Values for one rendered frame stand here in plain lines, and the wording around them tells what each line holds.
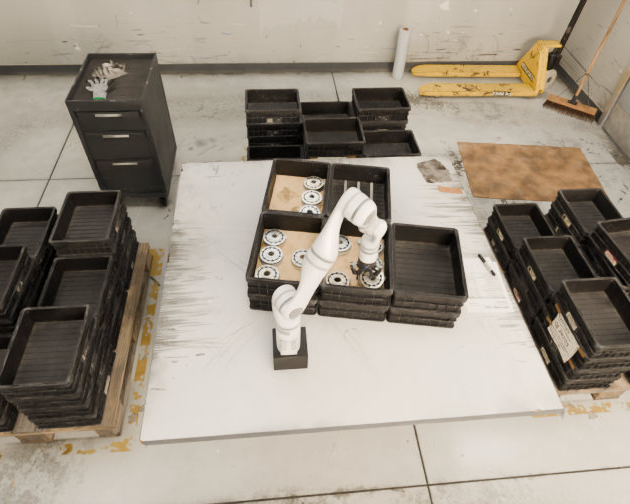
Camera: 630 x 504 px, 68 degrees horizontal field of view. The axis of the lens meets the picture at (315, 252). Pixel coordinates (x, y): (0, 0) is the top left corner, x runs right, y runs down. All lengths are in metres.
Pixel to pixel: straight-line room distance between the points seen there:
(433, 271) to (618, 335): 1.03
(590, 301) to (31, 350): 2.73
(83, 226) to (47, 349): 0.79
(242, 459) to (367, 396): 0.88
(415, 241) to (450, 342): 0.49
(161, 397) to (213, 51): 3.87
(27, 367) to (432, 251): 1.88
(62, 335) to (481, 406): 1.86
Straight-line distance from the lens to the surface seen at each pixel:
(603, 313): 2.80
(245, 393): 1.90
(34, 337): 2.55
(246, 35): 5.08
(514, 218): 3.42
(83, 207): 3.07
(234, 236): 2.38
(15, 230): 3.27
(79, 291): 2.78
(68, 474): 2.74
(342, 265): 2.08
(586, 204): 3.58
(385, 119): 3.62
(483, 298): 2.29
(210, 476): 2.55
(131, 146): 3.33
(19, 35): 5.56
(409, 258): 2.16
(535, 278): 2.89
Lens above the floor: 2.42
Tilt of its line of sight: 48 degrees down
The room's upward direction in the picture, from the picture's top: 3 degrees clockwise
